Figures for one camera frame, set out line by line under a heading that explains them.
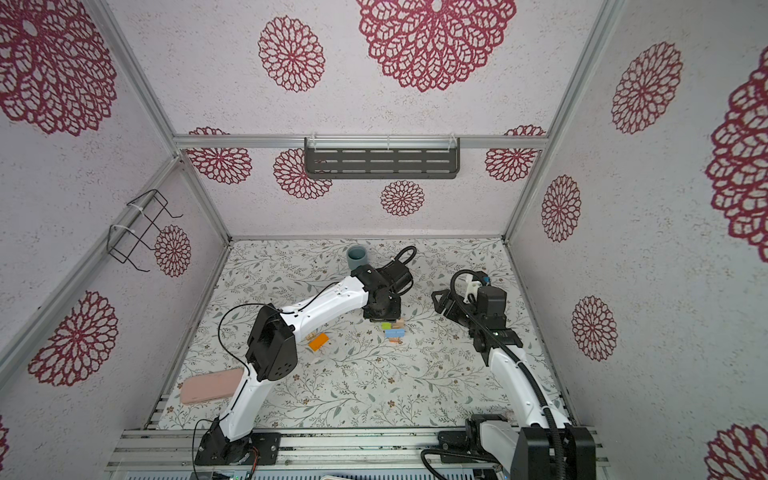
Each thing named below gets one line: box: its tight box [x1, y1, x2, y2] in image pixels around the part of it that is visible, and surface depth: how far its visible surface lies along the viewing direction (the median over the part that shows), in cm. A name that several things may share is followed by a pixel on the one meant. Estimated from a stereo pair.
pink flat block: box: [180, 367, 244, 404], surface depth 86 cm
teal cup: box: [346, 244, 368, 270], surface depth 111 cm
